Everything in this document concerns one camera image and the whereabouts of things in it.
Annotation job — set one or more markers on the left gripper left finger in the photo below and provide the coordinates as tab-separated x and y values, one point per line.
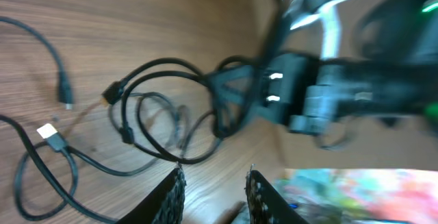
163	205

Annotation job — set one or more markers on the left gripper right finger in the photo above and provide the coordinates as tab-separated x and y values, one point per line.
265	204

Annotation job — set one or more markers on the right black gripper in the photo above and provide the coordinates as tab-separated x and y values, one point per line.
293	90

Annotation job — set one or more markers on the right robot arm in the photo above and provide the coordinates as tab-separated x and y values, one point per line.
396	72

